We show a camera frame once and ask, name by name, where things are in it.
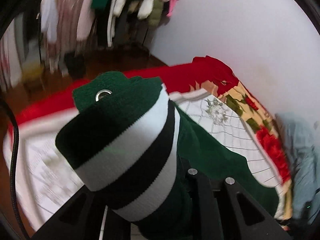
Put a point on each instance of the black hanging garment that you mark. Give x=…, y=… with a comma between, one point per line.
x=130, y=30

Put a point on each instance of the red floral blanket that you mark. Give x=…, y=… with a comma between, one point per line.
x=217, y=70

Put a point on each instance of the bright pink garment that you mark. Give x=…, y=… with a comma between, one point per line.
x=173, y=3

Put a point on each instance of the blue-grey quilt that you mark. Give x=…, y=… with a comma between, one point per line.
x=302, y=155

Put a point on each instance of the green varsity jacket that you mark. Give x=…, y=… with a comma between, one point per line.
x=125, y=140

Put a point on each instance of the black shoes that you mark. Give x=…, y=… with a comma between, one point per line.
x=75, y=63

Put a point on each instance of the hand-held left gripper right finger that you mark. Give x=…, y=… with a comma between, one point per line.
x=207, y=217

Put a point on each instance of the olive puffer jacket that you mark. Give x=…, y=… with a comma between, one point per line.
x=156, y=13

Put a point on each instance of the small wooden stool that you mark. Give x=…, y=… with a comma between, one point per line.
x=32, y=72

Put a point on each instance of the white diamond-patterned cloth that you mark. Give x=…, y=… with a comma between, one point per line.
x=225, y=130

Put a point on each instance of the pink fluffy garment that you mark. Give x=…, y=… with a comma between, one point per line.
x=70, y=12

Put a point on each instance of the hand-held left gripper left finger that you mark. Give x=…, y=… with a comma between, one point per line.
x=82, y=230

